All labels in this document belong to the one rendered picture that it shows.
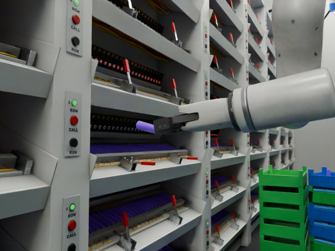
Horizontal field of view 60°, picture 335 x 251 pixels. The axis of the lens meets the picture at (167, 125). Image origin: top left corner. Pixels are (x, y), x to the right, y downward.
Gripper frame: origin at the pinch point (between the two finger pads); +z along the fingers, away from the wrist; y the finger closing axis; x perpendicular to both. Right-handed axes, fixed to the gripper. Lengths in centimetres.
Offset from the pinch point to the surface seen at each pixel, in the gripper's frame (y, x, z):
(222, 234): -88, 46, 24
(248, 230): -123, 53, 21
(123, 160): -5.8, 5.3, 16.7
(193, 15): -47, -47, 6
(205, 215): -55, 30, 17
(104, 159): -0.6, 4.6, 18.2
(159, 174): -19.8, 10.4, 15.0
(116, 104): -0.5, -7.8, 12.8
